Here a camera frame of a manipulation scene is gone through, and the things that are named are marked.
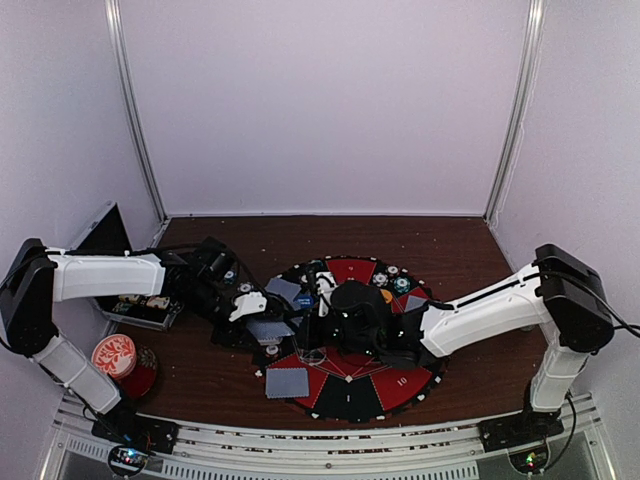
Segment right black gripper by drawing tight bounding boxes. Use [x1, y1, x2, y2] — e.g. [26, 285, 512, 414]
[286, 305, 381, 358]

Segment orange big blind button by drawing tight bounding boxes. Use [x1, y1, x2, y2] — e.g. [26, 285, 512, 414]
[381, 290, 393, 303]

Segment white chips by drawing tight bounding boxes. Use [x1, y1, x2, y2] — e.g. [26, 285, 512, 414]
[372, 272, 388, 287]

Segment blue playing card deck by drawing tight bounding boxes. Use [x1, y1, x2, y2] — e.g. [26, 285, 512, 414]
[246, 320, 295, 346]

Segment green chips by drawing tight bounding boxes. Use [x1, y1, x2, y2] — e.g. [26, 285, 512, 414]
[393, 277, 411, 295]

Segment blue small blind button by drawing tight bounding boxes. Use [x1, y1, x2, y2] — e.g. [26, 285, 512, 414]
[295, 295, 314, 309]

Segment red black chips seat three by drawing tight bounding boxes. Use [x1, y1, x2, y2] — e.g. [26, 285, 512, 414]
[265, 345, 281, 358]

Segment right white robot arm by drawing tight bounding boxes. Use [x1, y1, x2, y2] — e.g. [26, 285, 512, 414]
[297, 244, 639, 442]

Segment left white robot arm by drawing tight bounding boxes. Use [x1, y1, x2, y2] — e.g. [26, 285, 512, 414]
[1, 238, 291, 444]

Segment round red black poker mat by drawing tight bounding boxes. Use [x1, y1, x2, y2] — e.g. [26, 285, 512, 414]
[252, 256, 448, 423]

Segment red gold card box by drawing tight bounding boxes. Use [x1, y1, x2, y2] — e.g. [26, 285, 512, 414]
[145, 296, 170, 310]

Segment black gold card box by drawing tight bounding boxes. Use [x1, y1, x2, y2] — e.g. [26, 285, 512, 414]
[118, 295, 143, 304]

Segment dark red round lid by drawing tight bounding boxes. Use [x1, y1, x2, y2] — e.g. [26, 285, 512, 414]
[119, 344, 158, 400]

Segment red floral round tin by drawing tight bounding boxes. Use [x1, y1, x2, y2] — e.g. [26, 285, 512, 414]
[91, 334, 137, 381]

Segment aluminium poker case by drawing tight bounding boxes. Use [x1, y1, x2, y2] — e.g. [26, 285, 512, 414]
[70, 200, 184, 331]

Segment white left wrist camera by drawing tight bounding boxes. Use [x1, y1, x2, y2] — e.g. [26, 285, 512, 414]
[229, 292, 268, 322]

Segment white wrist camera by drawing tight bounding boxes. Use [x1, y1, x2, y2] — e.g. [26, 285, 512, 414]
[305, 265, 337, 317]
[229, 292, 268, 322]

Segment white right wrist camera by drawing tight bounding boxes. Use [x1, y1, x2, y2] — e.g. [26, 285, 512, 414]
[305, 265, 337, 317]

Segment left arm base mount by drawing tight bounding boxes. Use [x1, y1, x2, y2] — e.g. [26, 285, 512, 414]
[91, 399, 179, 454]

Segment front aluminium rail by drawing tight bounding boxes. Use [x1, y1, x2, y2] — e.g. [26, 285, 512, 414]
[35, 394, 624, 479]

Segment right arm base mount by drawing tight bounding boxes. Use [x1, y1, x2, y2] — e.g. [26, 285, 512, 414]
[478, 414, 564, 453]

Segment left aluminium frame post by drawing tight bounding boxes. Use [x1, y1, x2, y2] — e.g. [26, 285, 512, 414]
[104, 0, 168, 223]

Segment aluminium frame post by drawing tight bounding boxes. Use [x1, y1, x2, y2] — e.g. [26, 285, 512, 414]
[104, 0, 168, 223]
[483, 0, 547, 226]

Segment right aluminium frame post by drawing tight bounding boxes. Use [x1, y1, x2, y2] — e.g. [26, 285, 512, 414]
[483, 0, 547, 226]

